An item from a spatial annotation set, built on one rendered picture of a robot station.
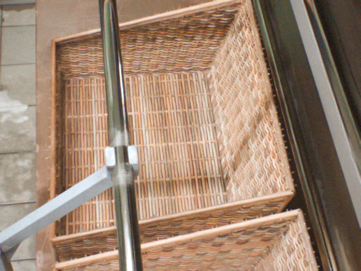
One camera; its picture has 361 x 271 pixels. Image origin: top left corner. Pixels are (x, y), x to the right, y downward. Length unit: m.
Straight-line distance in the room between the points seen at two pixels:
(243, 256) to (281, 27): 0.47
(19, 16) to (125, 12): 0.93
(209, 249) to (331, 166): 0.32
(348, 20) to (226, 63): 0.92
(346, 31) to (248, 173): 0.76
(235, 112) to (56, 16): 0.63
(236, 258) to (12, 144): 1.21
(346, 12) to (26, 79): 1.91
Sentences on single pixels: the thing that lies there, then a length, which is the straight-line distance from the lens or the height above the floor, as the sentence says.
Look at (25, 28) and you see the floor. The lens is 2.82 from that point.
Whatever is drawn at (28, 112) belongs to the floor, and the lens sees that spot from 2.54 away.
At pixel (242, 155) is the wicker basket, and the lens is 1.58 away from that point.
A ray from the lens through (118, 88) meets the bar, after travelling 1.05.
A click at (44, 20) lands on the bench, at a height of 0.58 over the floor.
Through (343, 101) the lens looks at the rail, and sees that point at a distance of 0.72.
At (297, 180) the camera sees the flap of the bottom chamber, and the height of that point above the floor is 0.76.
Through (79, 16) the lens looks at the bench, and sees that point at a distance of 2.01.
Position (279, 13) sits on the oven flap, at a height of 0.98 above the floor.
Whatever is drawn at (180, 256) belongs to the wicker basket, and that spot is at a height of 0.72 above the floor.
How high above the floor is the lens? 1.98
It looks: 54 degrees down
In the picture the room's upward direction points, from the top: 4 degrees clockwise
